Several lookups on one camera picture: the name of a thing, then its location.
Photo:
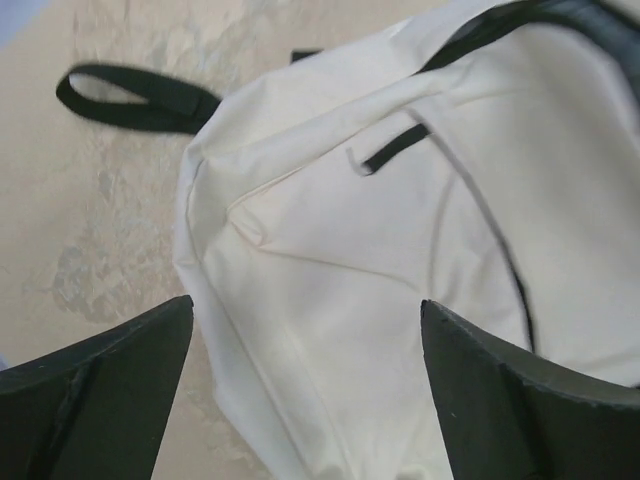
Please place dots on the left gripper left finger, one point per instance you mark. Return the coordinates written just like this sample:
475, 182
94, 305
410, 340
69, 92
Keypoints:
97, 409

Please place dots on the beige student backpack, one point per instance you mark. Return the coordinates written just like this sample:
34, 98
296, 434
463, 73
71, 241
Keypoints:
483, 155

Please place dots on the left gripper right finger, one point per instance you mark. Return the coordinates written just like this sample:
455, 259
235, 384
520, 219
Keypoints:
506, 413

